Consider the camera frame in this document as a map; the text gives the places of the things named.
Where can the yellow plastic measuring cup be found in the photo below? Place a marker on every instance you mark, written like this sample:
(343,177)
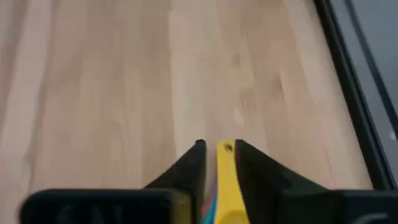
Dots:
(228,186)

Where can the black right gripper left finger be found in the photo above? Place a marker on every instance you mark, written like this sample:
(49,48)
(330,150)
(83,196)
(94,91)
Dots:
(174,205)

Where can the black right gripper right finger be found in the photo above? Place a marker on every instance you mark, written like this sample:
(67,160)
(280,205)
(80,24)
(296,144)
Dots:
(280,202)

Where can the black metal table frame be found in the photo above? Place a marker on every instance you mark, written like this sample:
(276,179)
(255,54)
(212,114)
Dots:
(353,93)

